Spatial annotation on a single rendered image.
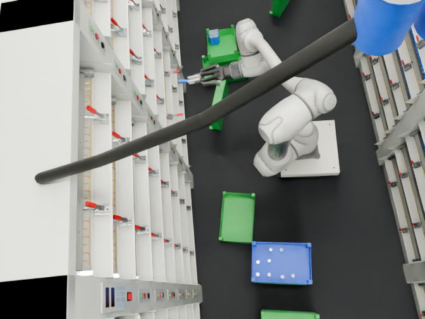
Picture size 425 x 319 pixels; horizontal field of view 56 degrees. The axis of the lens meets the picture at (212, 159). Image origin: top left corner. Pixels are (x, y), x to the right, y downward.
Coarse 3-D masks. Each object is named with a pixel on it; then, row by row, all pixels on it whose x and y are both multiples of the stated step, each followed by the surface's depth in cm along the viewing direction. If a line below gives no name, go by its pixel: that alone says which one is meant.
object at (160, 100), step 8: (160, 32) 217; (160, 40) 215; (160, 48) 214; (160, 56) 210; (160, 64) 211; (160, 72) 209; (160, 80) 207; (160, 88) 206; (160, 96) 204; (160, 104) 203; (160, 112) 201; (160, 120) 200
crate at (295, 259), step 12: (252, 252) 209; (264, 252) 213; (276, 252) 212; (288, 252) 211; (300, 252) 211; (252, 264) 210; (264, 264) 211; (276, 264) 210; (288, 264) 210; (300, 264) 209; (252, 276) 210; (264, 276) 209; (276, 276) 209; (288, 276) 208; (300, 276) 207
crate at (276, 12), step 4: (276, 0) 277; (280, 0) 277; (284, 0) 285; (288, 0) 295; (276, 4) 281; (280, 4) 282; (284, 4) 290; (276, 8) 285; (280, 8) 286; (284, 8) 294; (272, 12) 292; (276, 12) 289; (280, 12) 290; (276, 16) 294
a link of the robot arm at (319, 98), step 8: (304, 80) 165; (312, 80) 162; (296, 88) 167; (304, 88) 159; (312, 88) 158; (320, 88) 155; (328, 88) 156; (304, 96) 156; (312, 96) 155; (320, 96) 153; (328, 96) 153; (312, 104) 155; (320, 104) 154; (328, 104) 154; (312, 112) 156; (320, 112) 156
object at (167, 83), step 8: (168, 48) 233; (168, 56) 234; (168, 64) 232; (168, 80) 229; (168, 88) 227; (168, 96) 225; (168, 104) 224; (168, 112) 222; (168, 120) 220; (176, 144) 212
